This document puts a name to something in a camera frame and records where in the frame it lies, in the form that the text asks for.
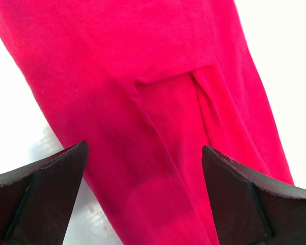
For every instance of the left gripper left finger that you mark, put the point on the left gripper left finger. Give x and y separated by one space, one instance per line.
37 200

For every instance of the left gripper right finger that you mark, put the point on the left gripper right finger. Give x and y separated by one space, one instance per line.
249 207

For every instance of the red t shirt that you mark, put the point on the red t shirt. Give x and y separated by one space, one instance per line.
147 84

